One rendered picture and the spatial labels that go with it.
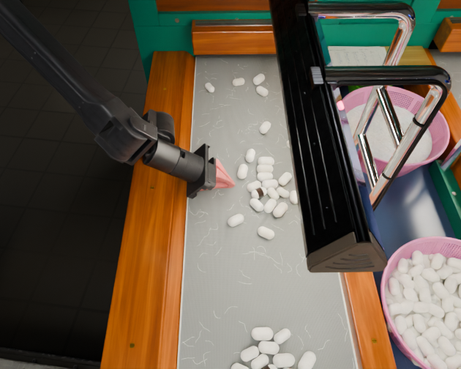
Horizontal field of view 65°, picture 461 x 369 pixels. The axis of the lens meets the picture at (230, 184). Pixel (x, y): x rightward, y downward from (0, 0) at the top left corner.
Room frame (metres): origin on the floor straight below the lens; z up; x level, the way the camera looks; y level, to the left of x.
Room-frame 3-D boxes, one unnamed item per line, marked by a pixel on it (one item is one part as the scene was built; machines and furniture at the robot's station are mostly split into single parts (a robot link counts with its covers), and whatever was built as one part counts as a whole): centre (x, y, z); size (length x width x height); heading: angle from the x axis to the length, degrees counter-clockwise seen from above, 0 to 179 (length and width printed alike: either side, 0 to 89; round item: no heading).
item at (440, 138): (0.62, -0.39, 0.72); 0.27 x 0.27 x 0.10
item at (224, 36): (0.89, -0.05, 0.83); 0.30 x 0.06 x 0.07; 91
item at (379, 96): (0.45, -0.20, 0.90); 0.20 x 0.19 x 0.45; 1
